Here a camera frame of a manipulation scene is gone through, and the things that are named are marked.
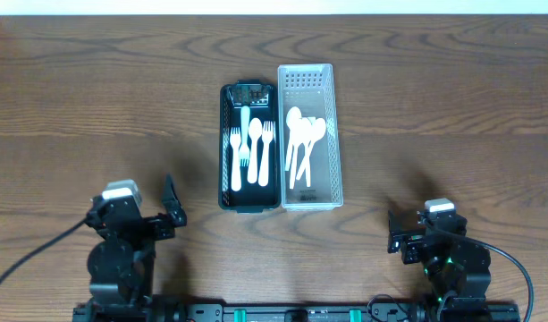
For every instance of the dark green plastic basket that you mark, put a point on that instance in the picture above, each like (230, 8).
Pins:
(261, 98)

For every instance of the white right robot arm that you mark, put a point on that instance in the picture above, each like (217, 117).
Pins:
(458, 270)

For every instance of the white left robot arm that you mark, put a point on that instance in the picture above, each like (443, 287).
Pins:
(122, 265)

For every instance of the white thin spoon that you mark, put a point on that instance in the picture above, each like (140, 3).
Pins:
(293, 116)
(316, 132)
(300, 131)

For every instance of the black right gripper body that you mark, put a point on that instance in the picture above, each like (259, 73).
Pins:
(413, 241)

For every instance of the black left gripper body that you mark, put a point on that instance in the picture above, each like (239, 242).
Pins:
(159, 230)

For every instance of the mint green plastic fork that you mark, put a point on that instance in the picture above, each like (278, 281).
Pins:
(244, 131)

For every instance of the white fork long handle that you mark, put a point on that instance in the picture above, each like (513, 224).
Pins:
(267, 137)

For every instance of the clear plastic basket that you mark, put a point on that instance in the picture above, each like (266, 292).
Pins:
(310, 87)

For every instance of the white thick-handled spoon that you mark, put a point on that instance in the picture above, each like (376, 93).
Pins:
(255, 132)

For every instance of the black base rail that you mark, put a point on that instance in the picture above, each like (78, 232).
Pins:
(167, 309)

